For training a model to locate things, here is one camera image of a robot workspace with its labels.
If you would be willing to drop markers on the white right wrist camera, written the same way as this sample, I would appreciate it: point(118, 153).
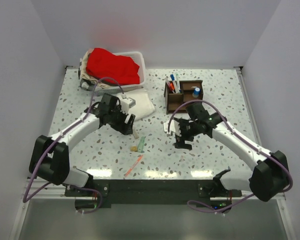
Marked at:
point(171, 128)

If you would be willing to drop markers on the red clear pen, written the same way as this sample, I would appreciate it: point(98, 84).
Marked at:
point(168, 83)

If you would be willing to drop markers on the orange pink pen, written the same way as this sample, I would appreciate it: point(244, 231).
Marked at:
point(133, 166)

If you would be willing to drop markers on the red cloth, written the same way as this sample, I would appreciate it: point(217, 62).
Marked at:
point(123, 69)

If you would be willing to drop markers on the folded white towel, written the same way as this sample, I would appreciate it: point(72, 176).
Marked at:
point(143, 107)

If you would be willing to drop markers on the green transparent clip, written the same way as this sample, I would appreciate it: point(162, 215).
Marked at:
point(141, 144)

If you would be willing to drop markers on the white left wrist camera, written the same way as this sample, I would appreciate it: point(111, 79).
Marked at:
point(126, 102)

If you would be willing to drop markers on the brown wooden desk organizer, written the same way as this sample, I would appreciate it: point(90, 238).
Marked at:
point(174, 100)

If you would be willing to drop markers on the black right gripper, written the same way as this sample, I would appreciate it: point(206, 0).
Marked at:
point(182, 145)

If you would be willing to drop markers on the white plastic basket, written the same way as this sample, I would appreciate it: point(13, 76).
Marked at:
point(115, 87)

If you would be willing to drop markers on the black orange highlighter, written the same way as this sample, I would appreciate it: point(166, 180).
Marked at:
point(171, 87)

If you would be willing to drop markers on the beige cloth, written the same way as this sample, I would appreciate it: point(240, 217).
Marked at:
point(84, 73)

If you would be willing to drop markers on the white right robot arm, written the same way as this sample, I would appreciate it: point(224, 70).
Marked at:
point(269, 174)

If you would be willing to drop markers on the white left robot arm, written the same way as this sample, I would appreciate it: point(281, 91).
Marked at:
point(50, 158)

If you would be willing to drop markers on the plaid black white cloth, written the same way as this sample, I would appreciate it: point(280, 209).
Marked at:
point(88, 85)

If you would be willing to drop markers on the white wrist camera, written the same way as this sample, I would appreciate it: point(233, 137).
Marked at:
point(171, 128)
point(126, 102)

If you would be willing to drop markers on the beige eraser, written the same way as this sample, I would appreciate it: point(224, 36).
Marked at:
point(135, 134)

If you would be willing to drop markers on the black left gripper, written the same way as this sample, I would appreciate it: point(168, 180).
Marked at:
point(125, 128)

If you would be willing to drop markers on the green capped white marker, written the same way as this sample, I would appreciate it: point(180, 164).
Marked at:
point(177, 82)

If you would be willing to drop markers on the blue capped white marker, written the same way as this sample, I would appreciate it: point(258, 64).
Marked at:
point(174, 83)

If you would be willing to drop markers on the blue cylindrical stamp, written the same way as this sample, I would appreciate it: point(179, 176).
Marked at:
point(196, 92)

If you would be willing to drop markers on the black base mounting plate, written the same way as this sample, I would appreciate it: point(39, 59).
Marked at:
point(150, 192)

